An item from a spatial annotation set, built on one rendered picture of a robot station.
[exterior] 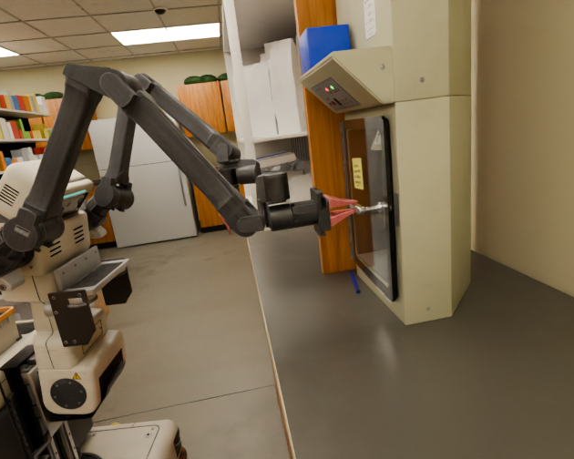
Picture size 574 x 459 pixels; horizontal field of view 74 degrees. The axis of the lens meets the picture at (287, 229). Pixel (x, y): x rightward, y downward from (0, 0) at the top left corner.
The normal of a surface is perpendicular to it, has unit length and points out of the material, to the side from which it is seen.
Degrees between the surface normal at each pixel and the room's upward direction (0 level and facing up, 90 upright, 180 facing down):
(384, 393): 0
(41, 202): 81
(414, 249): 90
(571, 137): 90
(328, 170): 90
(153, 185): 90
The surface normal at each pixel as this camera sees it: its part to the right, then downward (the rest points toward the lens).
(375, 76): 0.15, 0.24
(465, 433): -0.12, -0.96
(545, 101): -0.98, 0.15
